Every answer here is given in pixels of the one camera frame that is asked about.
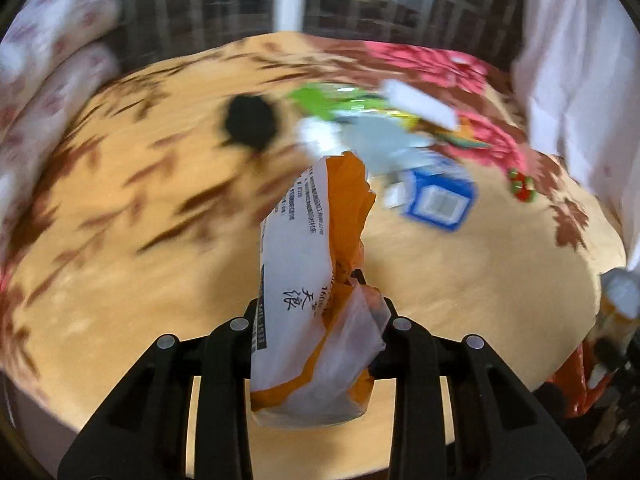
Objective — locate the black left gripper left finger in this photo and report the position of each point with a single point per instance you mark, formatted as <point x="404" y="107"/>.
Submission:
<point x="140" y="430"/>

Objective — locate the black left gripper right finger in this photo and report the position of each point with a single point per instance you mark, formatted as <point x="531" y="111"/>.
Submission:
<point x="461" y="413"/>

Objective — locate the orange white snack wrapper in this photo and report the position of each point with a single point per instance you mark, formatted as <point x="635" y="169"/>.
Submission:
<point x="317" y="329"/>

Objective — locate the blue white cookie box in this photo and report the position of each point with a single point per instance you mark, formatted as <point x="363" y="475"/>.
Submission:
<point x="437" y="191"/>

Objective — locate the red toy car green wheels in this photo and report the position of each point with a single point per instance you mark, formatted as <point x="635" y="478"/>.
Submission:
<point x="522" y="186"/>

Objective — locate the floral yellow bed blanket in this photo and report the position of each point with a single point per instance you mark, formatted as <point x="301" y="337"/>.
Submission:
<point x="145" y="220"/>

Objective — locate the black round cloth lump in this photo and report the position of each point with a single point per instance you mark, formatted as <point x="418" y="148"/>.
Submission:
<point x="251" y="121"/>

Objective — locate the long white box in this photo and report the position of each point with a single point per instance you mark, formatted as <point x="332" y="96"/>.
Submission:
<point x="416" y="102"/>

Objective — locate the green snack bag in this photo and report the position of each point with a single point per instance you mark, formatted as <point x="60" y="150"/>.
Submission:
<point x="328" y="101"/>

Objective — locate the white curtain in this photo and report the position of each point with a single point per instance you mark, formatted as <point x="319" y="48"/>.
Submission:
<point x="577" y="78"/>

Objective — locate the folded white floral quilt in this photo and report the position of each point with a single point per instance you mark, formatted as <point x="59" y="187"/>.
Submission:
<point x="52" y="62"/>

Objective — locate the white window frame with bars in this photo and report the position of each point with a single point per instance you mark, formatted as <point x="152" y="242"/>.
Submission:
<point x="151" y="30"/>

